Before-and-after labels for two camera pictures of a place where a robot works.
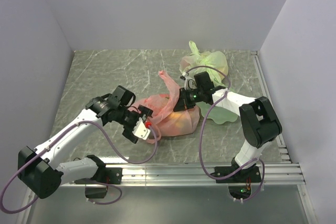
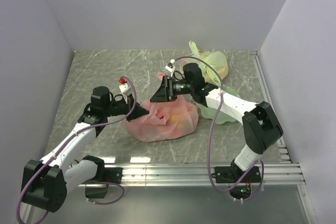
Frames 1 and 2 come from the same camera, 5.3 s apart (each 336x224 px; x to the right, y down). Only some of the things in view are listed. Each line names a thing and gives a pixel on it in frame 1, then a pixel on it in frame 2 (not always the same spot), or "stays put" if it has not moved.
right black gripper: x=184 y=103 to x=166 y=92
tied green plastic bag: x=214 y=62 stays put
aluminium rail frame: x=287 y=173 stays put
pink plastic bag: x=166 y=121 stays put
